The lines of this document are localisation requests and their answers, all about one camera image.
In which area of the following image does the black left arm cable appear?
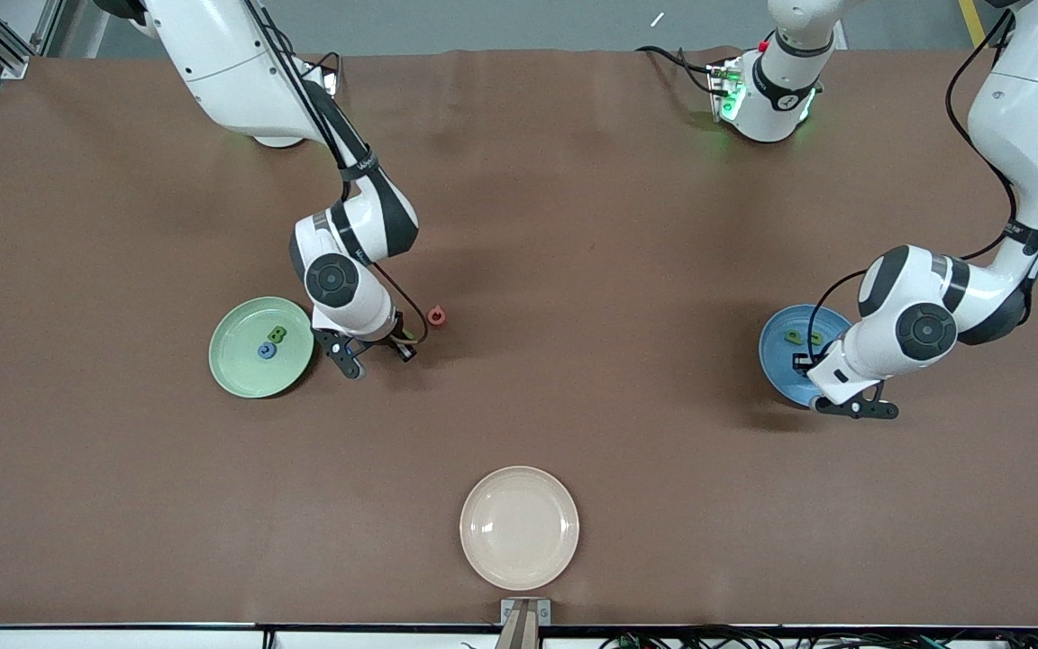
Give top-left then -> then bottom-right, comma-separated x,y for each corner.
807,9 -> 1020,361

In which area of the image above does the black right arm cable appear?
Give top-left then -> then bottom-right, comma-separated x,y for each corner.
244,0 -> 430,345

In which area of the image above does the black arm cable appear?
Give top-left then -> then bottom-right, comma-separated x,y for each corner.
244,0 -> 430,345
807,9 -> 1020,361

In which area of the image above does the brown table mat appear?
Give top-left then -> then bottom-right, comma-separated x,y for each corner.
0,45 -> 1038,629

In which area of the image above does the blue plate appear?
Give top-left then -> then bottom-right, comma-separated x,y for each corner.
758,305 -> 853,408

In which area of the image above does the beige plate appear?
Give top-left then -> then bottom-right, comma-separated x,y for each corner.
460,465 -> 580,592

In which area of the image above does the metal table edge bracket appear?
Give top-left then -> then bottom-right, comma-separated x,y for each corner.
500,599 -> 552,649

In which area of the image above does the black left base cable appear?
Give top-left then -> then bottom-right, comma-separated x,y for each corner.
636,45 -> 720,96

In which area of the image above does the light green plate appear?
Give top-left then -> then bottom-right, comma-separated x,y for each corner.
209,297 -> 314,398

